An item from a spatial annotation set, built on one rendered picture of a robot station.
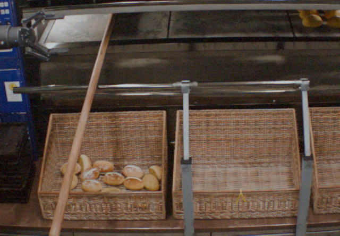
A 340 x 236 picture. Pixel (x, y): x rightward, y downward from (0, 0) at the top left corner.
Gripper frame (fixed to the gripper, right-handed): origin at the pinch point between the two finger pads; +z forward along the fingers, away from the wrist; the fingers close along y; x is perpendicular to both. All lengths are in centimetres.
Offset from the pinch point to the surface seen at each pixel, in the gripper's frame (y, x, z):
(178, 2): 6, -41, 40
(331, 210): 89, -6, 105
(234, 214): 89, -6, 62
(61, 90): 32.5, -17.6, -7.9
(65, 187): 29, 54, 7
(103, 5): 5.7, -40.9, 9.1
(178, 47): 33, -55, 38
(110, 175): 85, -31, 6
